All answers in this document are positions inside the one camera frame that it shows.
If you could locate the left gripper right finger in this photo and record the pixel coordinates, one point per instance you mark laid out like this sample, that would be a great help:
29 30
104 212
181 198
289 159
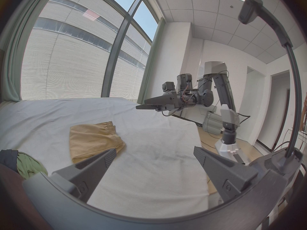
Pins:
224 178

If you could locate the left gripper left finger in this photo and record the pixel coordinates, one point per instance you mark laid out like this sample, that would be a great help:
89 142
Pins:
90 176

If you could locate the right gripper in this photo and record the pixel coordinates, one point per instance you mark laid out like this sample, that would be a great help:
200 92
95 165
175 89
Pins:
178 102

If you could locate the tan shorts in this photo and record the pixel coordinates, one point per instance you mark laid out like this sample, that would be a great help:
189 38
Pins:
93 140

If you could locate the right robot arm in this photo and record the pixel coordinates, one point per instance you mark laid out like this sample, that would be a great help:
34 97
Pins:
223 87

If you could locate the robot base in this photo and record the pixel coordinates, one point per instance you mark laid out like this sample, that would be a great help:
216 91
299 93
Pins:
227 150

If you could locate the bed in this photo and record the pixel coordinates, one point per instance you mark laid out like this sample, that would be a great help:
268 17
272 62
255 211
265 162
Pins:
156 152

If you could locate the grey-green curtain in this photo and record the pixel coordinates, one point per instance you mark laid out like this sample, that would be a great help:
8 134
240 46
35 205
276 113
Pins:
150 68
9 75

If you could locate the green garment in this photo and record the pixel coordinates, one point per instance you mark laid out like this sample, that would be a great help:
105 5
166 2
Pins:
28 164

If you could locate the brown shorts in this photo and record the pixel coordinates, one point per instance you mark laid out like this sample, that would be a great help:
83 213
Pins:
9 178

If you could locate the black garment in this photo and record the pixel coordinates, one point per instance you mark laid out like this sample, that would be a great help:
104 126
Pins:
8 157

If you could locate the window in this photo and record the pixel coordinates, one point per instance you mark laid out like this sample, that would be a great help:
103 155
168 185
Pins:
72 56

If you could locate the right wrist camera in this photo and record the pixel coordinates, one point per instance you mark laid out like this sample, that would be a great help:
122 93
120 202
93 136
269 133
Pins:
168 86

